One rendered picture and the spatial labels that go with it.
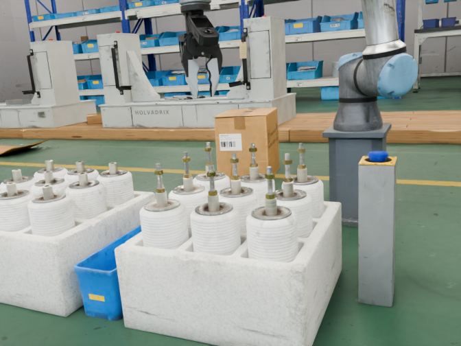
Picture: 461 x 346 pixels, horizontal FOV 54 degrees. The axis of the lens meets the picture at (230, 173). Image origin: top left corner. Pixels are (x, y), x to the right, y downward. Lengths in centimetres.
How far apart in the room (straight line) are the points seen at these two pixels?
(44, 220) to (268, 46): 229
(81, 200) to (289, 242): 56
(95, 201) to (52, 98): 308
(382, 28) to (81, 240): 94
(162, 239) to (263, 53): 233
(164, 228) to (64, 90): 344
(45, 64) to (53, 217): 319
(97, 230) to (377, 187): 65
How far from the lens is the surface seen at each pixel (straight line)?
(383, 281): 104
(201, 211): 89
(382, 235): 100
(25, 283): 118
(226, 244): 88
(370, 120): 147
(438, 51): 923
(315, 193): 105
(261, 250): 84
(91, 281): 106
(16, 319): 118
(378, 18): 133
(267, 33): 313
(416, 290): 115
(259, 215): 84
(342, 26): 565
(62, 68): 429
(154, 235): 93
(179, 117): 339
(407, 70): 135
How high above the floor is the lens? 53
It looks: 14 degrees down
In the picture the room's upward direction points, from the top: 4 degrees counter-clockwise
